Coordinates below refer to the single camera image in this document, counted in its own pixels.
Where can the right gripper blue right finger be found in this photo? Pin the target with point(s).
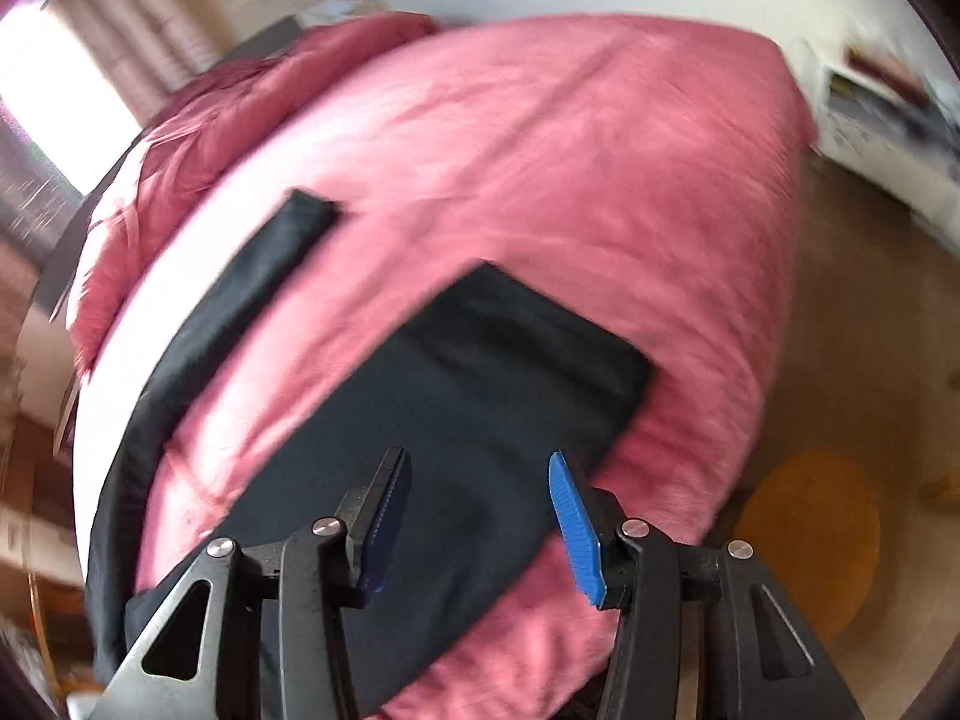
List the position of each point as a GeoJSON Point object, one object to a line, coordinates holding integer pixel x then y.
{"type": "Point", "coordinates": [590, 521]}

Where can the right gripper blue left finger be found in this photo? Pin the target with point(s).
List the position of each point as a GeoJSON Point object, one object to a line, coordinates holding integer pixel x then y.
{"type": "Point", "coordinates": [371, 516]}

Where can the black pants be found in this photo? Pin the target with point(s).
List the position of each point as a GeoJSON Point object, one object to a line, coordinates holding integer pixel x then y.
{"type": "Point", "coordinates": [479, 387]}

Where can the round yellow floor cushion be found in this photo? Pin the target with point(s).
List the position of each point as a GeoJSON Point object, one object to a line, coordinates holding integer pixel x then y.
{"type": "Point", "coordinates": [814, 520]}

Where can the pink bed sheet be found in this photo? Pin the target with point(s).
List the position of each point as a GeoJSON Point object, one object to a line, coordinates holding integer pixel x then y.
{"type": "Point", "coordinates": [642, 173]}

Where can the crumpled pink duvet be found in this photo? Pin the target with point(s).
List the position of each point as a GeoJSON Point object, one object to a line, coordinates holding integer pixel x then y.
{"type": "Point", "coordinates": [207, 127]}

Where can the white low shelf unit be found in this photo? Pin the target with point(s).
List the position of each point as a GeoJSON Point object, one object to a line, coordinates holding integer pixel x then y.
{"type": "Point", "coordinates": [868, 129]}

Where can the striped window curtain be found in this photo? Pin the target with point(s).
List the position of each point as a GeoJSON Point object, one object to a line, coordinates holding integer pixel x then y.
{"type": "Point", "coordinates": [80, 79]}

